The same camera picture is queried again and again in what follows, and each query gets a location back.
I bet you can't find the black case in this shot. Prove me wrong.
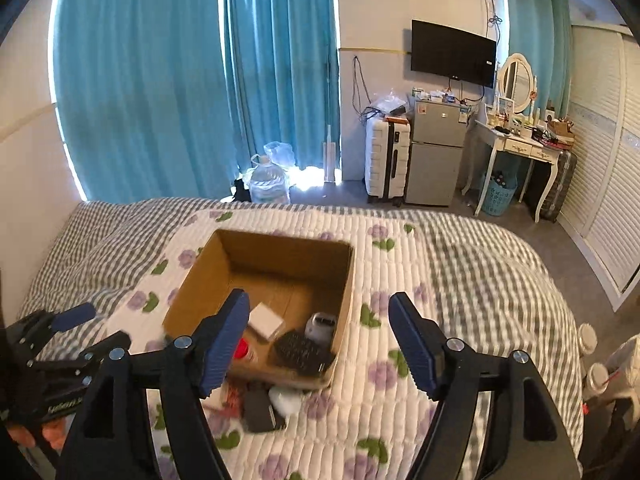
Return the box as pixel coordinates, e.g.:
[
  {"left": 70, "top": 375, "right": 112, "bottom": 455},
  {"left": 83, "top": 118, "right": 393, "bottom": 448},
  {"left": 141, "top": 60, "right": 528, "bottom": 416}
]
[{"left": 242, "top": 382, "right": 287, "bottom": 434}]

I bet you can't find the red capped bottle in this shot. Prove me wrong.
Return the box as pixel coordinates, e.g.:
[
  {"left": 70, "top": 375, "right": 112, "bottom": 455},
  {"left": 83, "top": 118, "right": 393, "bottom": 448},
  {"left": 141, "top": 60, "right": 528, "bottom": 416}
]
[{"left": 233, "top": 338, "right": 259, "bottom": 364}]

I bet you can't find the large clear water jug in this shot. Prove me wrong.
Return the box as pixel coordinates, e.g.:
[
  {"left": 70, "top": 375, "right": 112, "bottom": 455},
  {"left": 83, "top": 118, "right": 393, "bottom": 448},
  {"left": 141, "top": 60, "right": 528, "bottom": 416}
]
[{"left": 248, "top": 154, "right": 292, "bottom": 206}]

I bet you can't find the white oval mirror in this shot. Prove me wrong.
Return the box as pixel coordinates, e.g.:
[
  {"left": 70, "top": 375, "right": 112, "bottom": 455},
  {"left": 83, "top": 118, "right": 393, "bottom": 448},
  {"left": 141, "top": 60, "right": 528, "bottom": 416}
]
[{"left": 496, "top": 53, "right": 536, "bottom": 117}]

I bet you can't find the blue laundry basket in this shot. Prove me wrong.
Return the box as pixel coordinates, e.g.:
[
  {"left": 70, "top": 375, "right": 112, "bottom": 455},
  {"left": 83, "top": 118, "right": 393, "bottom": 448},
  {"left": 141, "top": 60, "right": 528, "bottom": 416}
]
[{"left": 480, "top": 172, "right": 519, "bottom": 218}]

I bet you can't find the white suitcase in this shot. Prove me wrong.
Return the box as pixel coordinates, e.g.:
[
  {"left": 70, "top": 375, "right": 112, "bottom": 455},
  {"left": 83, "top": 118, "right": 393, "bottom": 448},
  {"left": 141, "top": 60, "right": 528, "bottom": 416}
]
[{"left": 364, "top": 116, "right": 412, "bottom": 207}]

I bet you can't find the clear plastic bag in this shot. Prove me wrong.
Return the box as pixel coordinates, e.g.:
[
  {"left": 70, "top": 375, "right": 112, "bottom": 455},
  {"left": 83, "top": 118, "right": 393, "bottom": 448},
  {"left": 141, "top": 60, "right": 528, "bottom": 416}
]
[{"left": 263, "top": 141, "right": 296, "bottom": 167}]

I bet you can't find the grey and white device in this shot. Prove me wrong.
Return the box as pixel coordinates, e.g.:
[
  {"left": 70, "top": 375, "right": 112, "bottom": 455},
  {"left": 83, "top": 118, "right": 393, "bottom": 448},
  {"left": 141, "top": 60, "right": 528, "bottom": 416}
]
[{"left": 304, "top": 311, "right": 339, "bottom": 349}]

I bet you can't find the black wall television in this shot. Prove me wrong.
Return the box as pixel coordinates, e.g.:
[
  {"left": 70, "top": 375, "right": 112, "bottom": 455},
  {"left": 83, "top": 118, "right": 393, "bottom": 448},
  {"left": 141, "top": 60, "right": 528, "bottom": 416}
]
[{"left": 410, "top": 19, "right": 498, "bottom": 89}]

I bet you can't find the brown cardboard box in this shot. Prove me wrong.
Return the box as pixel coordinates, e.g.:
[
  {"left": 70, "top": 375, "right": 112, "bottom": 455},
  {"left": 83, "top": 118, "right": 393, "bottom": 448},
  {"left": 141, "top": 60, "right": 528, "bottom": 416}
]
[{"left": 162, "top": 229, "right": 356, "bottom": 392}]

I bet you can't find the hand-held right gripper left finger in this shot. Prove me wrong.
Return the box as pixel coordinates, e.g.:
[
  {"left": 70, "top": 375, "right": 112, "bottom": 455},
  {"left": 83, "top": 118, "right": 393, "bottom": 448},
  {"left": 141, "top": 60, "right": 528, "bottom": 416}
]
[{"left": 56, "top": 288, "right": 251, "bottom": 480}]

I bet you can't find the white flat mop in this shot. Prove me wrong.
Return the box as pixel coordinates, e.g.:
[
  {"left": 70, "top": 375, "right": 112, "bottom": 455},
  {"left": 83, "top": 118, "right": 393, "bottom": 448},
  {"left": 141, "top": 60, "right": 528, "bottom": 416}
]
[{"left": 322, "top": 124, "right": 342, "bottom": 184}]

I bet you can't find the teal curtain beside wardrobe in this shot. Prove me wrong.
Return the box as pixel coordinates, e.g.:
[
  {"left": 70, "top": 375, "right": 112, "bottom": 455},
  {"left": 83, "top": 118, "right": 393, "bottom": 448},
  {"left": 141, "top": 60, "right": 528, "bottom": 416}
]
[{"left": 500, "top": 0, "right": 574, "bottom": 122}]

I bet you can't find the wide teal curtain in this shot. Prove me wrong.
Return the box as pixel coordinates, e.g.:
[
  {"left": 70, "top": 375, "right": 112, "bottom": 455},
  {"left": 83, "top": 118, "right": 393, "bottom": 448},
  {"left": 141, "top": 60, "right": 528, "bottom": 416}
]
[{"left": 51, "top": 0, "right": 227, "bottom": 204}]

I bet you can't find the plastic bag on suitcase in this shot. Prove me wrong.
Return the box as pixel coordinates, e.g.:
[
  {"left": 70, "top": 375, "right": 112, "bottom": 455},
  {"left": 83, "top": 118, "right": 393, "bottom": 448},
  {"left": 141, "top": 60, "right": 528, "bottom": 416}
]
[{"left": 369, "top": 88, "right": 416, "bottom": 119}]

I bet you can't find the black remote control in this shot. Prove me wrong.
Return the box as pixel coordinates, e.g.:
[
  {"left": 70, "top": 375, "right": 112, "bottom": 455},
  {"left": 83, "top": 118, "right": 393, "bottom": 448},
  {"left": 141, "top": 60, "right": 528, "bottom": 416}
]
[{"left": 269, "top": 329, "right": 337, "bottom": 377}]

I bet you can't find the dark silver suitcase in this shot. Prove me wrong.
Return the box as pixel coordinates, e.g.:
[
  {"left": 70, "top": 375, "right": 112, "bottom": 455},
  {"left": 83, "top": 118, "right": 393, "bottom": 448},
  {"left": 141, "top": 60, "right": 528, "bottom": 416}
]
[{"left": 539, "top": 149, "right": 579, "bottom": 224}]

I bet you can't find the floral quilted blanket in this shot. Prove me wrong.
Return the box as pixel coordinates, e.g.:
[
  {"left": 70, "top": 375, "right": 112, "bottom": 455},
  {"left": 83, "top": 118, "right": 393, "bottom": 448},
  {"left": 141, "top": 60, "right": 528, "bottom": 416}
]
[{"left": 100, "top": 207, "right": 586, "bottom": 480}]

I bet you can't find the red and white packet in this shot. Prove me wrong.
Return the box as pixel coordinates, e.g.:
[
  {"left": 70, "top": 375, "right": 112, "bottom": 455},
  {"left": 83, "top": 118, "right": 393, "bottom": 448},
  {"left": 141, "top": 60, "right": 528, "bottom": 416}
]
[{"left": 202, "top": 381, "right": 246, "bottom": 414}]

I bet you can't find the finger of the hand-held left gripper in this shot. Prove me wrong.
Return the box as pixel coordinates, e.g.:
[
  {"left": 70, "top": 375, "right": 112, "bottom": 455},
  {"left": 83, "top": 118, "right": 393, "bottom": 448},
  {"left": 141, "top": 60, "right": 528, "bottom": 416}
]
[
  {"left": 27, "top": 330, "right": 133, "bottom": 387},
  {"left": 4, "top": 302, "right": 97, "bottom": 361}
]

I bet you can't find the white rounded object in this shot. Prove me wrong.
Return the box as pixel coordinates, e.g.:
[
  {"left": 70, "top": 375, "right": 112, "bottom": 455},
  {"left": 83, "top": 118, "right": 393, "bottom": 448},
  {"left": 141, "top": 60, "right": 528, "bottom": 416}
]
[{"left": 268, "top": 385, "right": 306, "bottom": 416}]

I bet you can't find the person's left hand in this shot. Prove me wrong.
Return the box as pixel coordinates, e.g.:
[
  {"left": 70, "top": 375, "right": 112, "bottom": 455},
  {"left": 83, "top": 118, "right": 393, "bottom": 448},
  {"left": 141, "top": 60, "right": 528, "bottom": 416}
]
[{"left": 6, "top": 416, "right": 73, "bottom": 455}]

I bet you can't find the white louvred wardrobe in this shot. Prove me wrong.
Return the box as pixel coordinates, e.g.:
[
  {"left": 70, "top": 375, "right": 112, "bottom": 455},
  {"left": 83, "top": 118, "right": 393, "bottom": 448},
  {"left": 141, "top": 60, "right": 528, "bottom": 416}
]
[{"left": 554, "top": 23, "right": 640, "bottom": 307}]

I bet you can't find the white paper cup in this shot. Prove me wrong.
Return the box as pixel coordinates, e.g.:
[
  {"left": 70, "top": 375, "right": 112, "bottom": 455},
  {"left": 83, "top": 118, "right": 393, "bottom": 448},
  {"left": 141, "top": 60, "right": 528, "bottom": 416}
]
[
  {"left": 577, "top": 323, "right": 599, "bottom": 356},
  {"left": 584, "top": 362, "right": 609, "bottom": 396}
]

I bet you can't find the silver small fridge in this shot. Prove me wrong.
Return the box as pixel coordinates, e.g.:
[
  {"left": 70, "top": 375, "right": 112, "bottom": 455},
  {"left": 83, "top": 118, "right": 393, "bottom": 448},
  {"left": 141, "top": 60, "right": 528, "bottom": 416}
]
[{"left": 404, "top": 97, "right": 471, "bottom": 207}]

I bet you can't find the small white box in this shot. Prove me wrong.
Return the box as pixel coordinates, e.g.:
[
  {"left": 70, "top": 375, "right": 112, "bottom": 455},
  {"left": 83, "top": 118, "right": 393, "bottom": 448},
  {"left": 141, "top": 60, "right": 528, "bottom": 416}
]
[{"left": 248, "top": 302, "right": 284, "bottom": 341}]

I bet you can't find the narrow teal curtain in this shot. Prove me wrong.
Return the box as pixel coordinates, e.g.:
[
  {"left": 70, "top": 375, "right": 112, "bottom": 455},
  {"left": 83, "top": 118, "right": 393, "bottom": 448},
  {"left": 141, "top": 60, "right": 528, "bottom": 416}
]
[{"left": 222, "top": 0, "right": 342, "bottom": 182}]

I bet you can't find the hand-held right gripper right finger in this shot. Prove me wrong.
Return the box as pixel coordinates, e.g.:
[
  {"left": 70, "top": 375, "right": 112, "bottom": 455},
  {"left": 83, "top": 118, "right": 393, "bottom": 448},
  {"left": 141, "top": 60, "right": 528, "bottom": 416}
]
[{"left": 387, "top": 291, "right": 584, "bottom": 480}]

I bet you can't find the white dressing table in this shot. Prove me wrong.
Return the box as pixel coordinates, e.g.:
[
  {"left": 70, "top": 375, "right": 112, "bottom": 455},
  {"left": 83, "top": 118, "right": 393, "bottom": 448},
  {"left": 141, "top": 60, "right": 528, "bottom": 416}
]
[{"left": 460, "top": 118, "right": 564, "bottom": 224}]

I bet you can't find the white plastic bag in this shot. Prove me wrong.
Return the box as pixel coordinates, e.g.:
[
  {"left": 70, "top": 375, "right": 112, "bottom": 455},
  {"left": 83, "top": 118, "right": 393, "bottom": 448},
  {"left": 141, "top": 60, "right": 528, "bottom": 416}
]
[{"left": 604, "top": 335, "right": 640, "bottom": 397}]

